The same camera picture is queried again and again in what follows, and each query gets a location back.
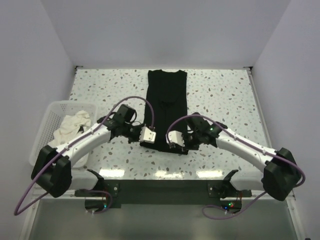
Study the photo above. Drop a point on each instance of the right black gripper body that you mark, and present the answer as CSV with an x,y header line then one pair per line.
x,y
192,141

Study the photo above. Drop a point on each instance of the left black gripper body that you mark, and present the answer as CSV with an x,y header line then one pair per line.
x,y
131,132

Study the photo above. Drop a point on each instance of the black t shirt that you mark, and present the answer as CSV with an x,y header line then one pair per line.
x,y
167,95

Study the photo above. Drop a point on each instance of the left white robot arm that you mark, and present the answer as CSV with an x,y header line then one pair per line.
x,y
54,169

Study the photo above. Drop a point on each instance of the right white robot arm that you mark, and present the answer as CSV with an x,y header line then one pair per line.
x,y
278,173

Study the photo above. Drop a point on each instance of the white t shirt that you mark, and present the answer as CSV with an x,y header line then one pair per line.
x,y
71,127

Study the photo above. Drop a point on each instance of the white plastic laundry basket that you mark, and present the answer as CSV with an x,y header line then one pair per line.
x,y
53,118

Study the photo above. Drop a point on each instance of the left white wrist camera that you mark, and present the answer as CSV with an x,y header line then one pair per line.
x,y
147,135

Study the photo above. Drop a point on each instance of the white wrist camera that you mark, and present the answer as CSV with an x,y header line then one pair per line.
x,y
147,135
175,139

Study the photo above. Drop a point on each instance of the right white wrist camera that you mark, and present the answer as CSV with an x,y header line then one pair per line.
x,y
175,139

